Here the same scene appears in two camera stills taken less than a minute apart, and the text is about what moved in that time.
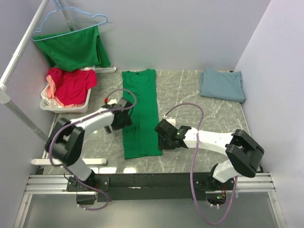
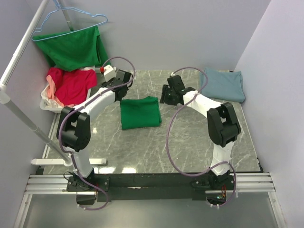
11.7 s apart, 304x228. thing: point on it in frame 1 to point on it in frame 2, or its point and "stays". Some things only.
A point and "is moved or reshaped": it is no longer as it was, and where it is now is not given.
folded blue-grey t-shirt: [222, 84] stays
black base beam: [148, 187] stays
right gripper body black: [165, 143] to [166, 96]
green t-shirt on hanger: [74, 50] stays
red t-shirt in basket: [72, 87] stays
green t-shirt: [140, 139] is moved or reshaped
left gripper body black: [125, 122] to [111, 81]
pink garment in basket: [51, 91] stays
